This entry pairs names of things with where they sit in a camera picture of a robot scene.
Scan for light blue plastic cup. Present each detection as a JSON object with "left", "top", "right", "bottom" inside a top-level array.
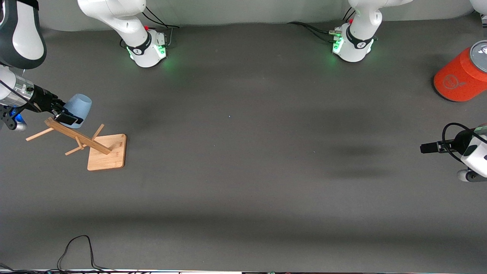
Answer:
[{"left": 61, "top": 94, "right": 92, "bottom": 129}]

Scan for wooden cup rack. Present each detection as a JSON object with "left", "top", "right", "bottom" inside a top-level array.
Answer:
[{"left": 25, "top": 117, "right": 127, "bottom": 171}]

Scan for black right arm base cables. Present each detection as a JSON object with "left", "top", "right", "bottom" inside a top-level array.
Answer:
[{"left": 120, "top": 6, "right": 180, "bottom": 49}]

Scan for black cable on table edge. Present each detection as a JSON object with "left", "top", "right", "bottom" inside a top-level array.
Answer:
[{"left": 0, "top": 235, "right": 118, "bottom": 274}]

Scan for orange can with silver lid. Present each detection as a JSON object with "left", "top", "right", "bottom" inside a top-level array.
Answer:
[{"left": 433, "top": 40, "right": 487, "bottom": 102}]

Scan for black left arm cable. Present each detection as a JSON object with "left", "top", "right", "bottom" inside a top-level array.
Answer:
[{"left": 442, "top": 123, "right": 487, "bottom": 164}]

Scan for black left arm base cables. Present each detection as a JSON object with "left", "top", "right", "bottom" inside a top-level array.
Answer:
[{"left": 287, "top": 8, "right": 354, "bottom": 43}]

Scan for black arm base cables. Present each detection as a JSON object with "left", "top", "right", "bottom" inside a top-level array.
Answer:
[
  {"left": 120, "top": 6, "right": 180, "bottom": 49},
  {"left": 287, "top": 8, "right": 354, "bottom": 43}
]

